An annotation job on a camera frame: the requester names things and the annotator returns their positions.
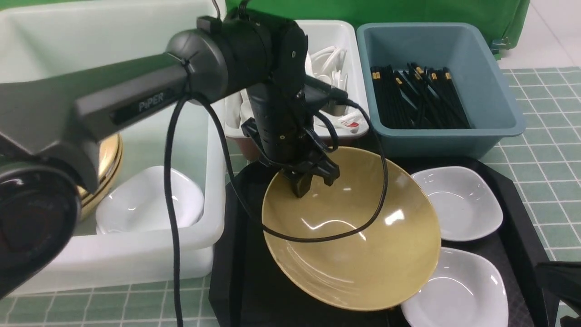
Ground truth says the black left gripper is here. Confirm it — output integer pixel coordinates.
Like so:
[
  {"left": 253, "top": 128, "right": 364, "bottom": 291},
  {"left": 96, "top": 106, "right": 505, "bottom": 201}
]
[{"left": 243, "top": 81, "right": 340, "bottom": 198}]

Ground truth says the tan noodle bowl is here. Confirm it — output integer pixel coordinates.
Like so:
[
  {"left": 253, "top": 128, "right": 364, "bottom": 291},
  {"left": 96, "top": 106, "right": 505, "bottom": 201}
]
[{"left": 262, "top": 147, "right": 441, "bottom": 311}]

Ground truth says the white square dish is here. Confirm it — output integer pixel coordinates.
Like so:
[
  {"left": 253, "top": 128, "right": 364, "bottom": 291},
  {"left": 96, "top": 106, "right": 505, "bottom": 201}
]
[
  {"left": 401, "top": 247, "right": 509, "bottom": 327},
  {"left": 412, "top": 166, "right": 503, "bottom": 242}
]

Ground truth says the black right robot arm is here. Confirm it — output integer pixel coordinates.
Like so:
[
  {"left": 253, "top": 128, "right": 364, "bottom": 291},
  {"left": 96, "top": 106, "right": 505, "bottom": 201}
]
[{"left": 535, "top": 261, "right": 581, "bottom": 327}]

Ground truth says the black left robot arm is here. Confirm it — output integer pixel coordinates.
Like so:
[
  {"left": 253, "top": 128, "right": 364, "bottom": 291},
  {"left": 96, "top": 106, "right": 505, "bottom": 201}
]
[{"left": 1, "top": 2, "right": 340, "bottom": 297}]

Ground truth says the top stacked tan bowl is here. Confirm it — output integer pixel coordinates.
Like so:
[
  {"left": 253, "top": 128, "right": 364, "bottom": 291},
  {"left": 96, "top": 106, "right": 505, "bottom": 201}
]
[{"left": 98, "top": 134, "right": 120, "bottom": 182}]

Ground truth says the stacked tan bowl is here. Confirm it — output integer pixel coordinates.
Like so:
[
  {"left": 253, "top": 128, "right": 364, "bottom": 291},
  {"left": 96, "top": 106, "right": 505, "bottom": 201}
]
[
  {"left": 78, "top": 151, "right": 124, "bottom": 222},
  {"left": 98, "top": 134, "right": 120, "bottom": 182},
  {"left": 78, "top": 134, "right": 124, "bottom": 203}
]

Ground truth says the middle stacked tan bowl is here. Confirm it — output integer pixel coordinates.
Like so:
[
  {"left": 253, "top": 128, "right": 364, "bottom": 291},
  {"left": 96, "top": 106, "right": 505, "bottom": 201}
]
[{"left": 78, "top": 134, "right": 124, "bottom": 203}]

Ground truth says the bottom stacked tan bowl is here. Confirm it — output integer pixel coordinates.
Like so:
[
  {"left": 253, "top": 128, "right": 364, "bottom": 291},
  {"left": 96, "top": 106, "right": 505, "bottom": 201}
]
[{"left": 78, "top": 151, "right": 124, "bottom": 222}]

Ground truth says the white spoon with red label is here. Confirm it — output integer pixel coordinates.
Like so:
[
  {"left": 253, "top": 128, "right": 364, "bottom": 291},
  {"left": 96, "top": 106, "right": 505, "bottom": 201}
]
[{"left": 330, "top": 110, "right": 366, "bottom": 134}]

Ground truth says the white spoon bin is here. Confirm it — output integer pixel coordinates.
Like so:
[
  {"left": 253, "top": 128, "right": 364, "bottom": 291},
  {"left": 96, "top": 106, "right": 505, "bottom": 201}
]
[{"left": 224, "top": 20, "right": 369, "bottom": 161}]

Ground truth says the bundle of black chopsticks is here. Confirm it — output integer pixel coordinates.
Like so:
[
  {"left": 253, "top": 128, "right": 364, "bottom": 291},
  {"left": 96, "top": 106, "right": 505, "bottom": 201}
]
[{"left": 370, "top": 62, "right": 473, "bottom": 129}]

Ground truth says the black serving tray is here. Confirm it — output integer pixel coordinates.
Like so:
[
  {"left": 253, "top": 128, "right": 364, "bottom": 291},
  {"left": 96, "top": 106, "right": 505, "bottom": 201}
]
[{"left": 209, "top": 157, "right": 560, "bottom": 327}]

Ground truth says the white dish in tub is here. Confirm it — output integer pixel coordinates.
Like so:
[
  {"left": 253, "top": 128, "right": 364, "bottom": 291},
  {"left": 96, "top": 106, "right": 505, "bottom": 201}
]
[{"left": 95, "top": 166, "right": 205, "bottom": 234}]

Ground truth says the blue-grey chopstick bin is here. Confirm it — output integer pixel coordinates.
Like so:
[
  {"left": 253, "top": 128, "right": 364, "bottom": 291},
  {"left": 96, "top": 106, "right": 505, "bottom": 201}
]
[{"left": 356, "top": 22, "right": 526, "bottom": 159}]

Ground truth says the green tiled table mat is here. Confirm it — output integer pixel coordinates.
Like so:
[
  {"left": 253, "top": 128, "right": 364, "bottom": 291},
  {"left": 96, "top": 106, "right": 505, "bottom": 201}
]
[{"left": 1, "top": 68, "right": 580, "bottom": 327}]

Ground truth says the green backdrop cloth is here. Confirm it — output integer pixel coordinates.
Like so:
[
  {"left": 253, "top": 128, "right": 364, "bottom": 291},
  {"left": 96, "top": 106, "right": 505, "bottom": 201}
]
[{"left": 249, "top": 0, "right": 530, "bottom": 59}]

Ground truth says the large white plastic tub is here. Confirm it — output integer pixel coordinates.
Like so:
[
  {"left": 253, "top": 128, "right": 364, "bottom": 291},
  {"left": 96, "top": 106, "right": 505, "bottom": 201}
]
[{"left": 1, "top": 0, "right": 226, "bottom": 297}]

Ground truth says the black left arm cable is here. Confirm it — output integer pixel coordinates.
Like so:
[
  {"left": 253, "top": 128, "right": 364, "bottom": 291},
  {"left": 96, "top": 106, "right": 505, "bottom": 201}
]
[{"left": 164, "top": 93, "right": 389, "bottom": 327}]

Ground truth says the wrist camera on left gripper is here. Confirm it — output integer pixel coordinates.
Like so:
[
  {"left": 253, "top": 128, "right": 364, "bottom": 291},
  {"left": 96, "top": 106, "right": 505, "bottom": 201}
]
[{"left": 303, "top": 76, "right": 349, "bottom": 117}]

